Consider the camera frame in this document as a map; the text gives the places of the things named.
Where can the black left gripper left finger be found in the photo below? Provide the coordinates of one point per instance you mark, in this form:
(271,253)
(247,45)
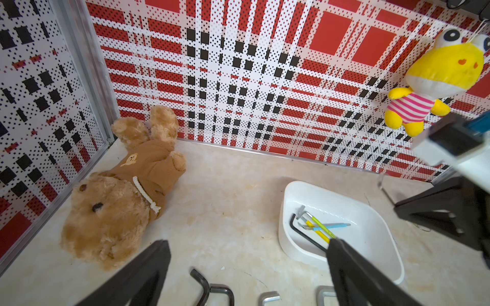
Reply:
(139,283)

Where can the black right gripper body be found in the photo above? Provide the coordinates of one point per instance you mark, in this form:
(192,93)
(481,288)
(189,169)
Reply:
(456,208)

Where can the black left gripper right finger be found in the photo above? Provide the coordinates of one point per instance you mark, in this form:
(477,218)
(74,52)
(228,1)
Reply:
(357,282)

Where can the red sleeved hex key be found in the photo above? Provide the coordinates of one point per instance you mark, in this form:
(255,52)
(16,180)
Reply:
(326,295)

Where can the blue sleeved hex key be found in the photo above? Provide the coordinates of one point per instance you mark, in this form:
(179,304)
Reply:
(328,226)

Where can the green sleeved hex key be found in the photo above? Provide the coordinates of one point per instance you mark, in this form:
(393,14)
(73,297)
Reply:
(320,225)

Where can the small black hex key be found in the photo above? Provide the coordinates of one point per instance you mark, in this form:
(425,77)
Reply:
(304,236)

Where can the yellow sleeved hex key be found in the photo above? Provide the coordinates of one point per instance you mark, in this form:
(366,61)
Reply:
(301,216)

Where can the white plastic storage box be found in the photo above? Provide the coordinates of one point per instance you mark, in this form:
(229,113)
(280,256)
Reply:
(368,234)

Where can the large black hex key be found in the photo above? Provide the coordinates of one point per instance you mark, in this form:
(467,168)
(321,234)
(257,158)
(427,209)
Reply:
(206,289)
(221,289)

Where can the brown teddy bear plush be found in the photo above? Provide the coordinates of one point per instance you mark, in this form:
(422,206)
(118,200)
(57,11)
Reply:
(111,210)

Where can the yellow frog plush toy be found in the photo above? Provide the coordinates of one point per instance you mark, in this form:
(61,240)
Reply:
(451,67)

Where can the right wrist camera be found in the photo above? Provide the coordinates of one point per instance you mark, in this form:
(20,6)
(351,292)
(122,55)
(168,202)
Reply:
(459,143)

